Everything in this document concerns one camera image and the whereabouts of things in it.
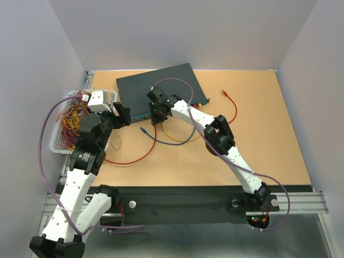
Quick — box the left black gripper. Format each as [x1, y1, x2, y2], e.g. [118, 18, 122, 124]
[87, 102, 131, 148]

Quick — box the blue ethernet cable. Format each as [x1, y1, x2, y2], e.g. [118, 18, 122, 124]
[139, 126, 196, 146]

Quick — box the yellow ethernet cable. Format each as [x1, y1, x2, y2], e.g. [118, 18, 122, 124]
[161, 103, 204, 142]

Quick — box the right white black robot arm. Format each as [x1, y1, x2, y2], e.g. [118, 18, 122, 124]
[147, 87, 271, 210]

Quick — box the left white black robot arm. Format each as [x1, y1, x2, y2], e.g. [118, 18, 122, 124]
[30, 102, 131, 257]

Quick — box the white perforated plastic basket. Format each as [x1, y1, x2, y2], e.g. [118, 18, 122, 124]
[49, 89, 119, 155]

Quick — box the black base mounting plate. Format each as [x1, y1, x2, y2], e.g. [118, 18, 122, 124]
[80, 182, 314, 226]

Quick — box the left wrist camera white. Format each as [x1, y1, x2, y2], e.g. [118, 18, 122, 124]
[81, 90, 117, 113]

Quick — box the dark blue network switch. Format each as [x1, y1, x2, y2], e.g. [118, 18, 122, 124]
[116, 63, 209, 123]

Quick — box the tangled colourful cable pile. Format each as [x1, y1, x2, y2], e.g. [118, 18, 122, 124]
[55, 90, 113, 151]

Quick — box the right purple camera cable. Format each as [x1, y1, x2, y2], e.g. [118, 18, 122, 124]
[150, 77, 291, 232]

